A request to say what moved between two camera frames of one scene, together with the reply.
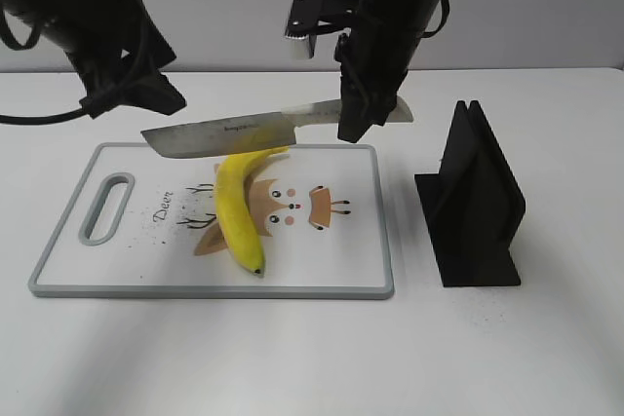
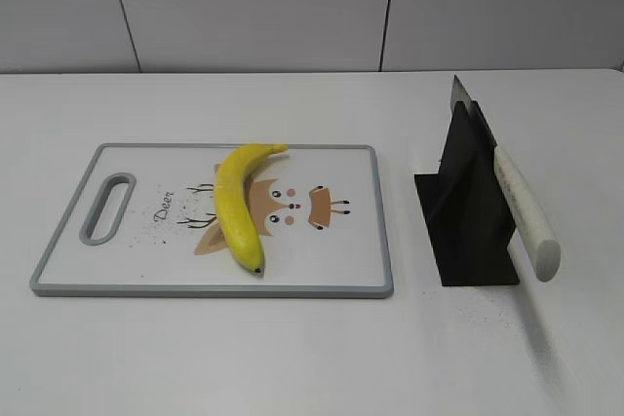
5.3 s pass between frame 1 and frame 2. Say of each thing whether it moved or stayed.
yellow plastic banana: stayed
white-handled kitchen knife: moved
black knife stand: stayed
